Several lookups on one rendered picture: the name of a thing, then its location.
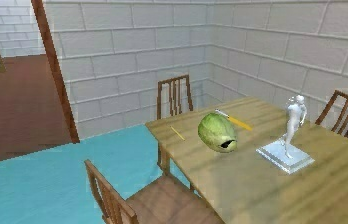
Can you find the light wooden dining table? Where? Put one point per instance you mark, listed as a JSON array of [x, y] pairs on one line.
[[248, 186]]

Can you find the brown wooden slatted chair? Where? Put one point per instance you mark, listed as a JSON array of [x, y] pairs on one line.
[[343, 113], [174, 96], [162, 203]]

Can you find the green lettuce head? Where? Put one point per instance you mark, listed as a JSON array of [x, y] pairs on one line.
[[215, 131]]

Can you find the thin yellow pencil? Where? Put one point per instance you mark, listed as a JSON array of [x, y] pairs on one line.
[[177, 133]]

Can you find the white human figure statue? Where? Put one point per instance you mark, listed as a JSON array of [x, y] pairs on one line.
[[293, 123]]

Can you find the yellow pencil with silver end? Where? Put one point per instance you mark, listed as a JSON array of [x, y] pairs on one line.
[[237, 121]]

